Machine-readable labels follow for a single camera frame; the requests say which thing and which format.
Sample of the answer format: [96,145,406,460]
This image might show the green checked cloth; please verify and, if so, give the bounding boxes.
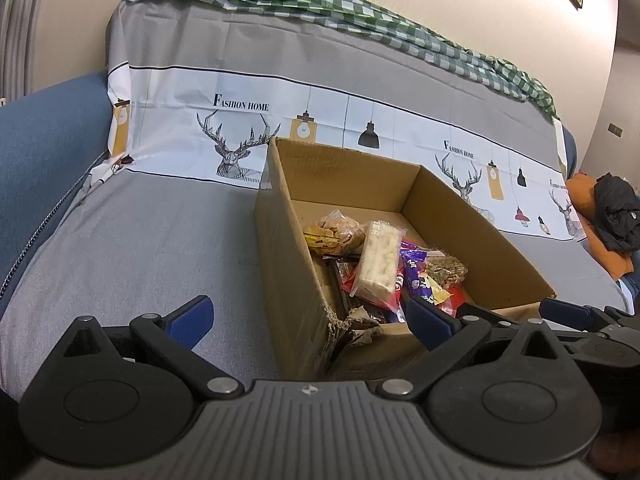
[122,0,561,121]

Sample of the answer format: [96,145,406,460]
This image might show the grey curtain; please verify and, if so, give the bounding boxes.
[0,0,51,103]

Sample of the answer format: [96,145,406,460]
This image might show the clear bag white wafers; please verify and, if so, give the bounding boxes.
[350,220,407,302]

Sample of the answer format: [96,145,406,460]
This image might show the grey deer print sofa cover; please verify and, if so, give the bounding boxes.
[0,0,633,401]

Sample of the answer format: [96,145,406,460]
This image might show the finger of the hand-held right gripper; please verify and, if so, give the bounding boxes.
[539,297,640,343]

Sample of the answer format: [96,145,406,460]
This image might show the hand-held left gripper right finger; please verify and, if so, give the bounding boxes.
[375,296,591,401]

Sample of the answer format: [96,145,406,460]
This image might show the orange cushion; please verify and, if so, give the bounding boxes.
[567,172,637,281]

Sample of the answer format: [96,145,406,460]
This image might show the purple snack bar packet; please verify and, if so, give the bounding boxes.
[400,242,438,308]

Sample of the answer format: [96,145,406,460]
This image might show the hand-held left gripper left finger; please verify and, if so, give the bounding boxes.
[52,295,246,401]

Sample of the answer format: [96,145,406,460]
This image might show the clear puffed grain packet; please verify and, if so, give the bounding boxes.
[424,254,469,291]

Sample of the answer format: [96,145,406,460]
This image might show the red snack packet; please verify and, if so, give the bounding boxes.
[337,259,407,313]

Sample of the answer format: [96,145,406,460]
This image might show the clear biscuit packet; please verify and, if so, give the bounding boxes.
[302,209,367,257]

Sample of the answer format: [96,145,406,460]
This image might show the red gold candy packet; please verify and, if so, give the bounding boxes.
[425,275,467,317]

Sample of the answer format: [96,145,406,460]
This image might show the black jacket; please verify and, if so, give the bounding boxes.
[592,172,640,253]

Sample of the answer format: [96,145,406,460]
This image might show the brown cardboard box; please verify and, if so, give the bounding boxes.
[254,137,558,381]

